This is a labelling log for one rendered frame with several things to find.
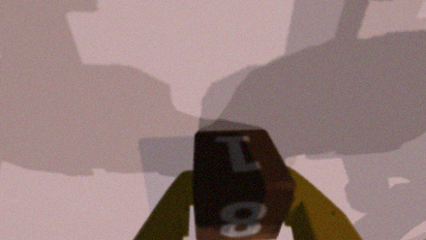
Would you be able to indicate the brown cube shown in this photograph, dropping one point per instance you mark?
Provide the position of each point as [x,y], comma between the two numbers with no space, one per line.
[241,186]

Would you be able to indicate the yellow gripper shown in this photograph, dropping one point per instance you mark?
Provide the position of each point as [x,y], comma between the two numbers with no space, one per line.
[311,215]

